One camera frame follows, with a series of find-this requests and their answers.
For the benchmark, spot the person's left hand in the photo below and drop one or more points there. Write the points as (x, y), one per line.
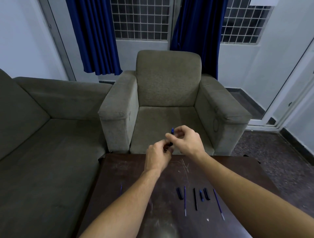
(155, 157)

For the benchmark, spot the person's right hand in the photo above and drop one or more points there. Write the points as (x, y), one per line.
(190, 143)

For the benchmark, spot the person's right thumb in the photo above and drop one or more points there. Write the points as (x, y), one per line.
(172, 137)

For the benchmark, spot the person's left fingers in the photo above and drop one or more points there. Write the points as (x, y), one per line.
(166, 147)

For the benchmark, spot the blue and black pen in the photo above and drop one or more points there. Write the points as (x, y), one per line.
(172, 130)

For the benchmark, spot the person's left forearm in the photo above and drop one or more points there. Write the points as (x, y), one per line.
(127, 203)

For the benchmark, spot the person's right forearm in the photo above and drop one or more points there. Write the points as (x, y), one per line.
(247, 196)

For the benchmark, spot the black pen cap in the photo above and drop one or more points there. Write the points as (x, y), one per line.
(179, 193)
(206, 193)

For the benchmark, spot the grey fabric armchair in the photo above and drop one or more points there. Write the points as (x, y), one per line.
(169, 81)

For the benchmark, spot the black pen barrel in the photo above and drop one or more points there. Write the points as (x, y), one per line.
(195, 199)

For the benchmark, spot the small blue pen part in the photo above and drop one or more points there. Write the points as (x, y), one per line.
(201, 195)

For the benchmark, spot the blue curtain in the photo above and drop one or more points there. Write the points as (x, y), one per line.
(198, 31)
(95, 36)

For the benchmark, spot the window with white grille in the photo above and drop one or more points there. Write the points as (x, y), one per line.
(141, 19)
(245, 24)

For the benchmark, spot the grey fabric sofa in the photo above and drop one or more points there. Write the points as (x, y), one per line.
(44, 137)

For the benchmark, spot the white framed glass door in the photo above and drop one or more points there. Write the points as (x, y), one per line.
(289, 93)

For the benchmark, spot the white paper sheet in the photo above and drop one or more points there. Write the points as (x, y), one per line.
(263, 2)

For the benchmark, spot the grey metal door frame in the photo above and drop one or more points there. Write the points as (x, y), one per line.
(57, 39)

